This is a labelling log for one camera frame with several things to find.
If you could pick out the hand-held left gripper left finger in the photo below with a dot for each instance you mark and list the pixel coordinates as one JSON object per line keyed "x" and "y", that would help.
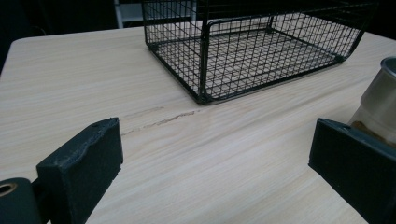
{"x": 77, "y": 168}

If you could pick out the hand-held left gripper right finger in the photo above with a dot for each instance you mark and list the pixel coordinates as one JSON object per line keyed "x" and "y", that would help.
{"x": 355, "y": 168}

